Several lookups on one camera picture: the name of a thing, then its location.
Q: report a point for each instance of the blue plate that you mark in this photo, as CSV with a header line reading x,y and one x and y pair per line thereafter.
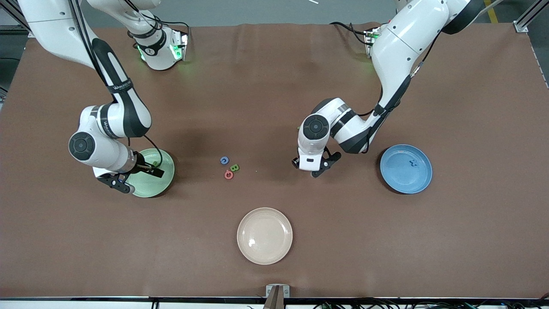
x,y
405,176

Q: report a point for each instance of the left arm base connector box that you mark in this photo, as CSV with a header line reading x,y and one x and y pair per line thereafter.
x,y
369,36

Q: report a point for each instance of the green capital letter B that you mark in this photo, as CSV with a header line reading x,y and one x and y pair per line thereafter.
x,y
234,168

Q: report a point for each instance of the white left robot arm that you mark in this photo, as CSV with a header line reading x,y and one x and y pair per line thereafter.
x,y
403,43

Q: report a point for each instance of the red capital letter Q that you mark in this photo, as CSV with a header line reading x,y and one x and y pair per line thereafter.
x,y
226,174

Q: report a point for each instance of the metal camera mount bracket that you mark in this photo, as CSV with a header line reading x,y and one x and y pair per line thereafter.
x,y
277,292

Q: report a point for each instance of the black table edge rail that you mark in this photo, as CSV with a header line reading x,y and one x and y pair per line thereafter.
x,y
85,298

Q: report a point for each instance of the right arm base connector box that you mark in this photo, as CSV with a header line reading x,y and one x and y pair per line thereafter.
x,y
179,45

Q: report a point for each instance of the beige plate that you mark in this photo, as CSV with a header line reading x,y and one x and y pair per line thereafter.
x,y
264,236

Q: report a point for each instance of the light green plate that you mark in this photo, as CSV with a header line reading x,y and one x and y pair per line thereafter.
x,y
150,184

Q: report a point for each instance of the aluminium frame profile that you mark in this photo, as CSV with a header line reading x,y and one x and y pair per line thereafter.
x,y
10,13
529,19

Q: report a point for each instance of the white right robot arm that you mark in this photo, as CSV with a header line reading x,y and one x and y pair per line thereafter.
x,y
51,21

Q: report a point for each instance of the brown table mat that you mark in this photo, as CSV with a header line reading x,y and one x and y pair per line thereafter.
x,y
257,86

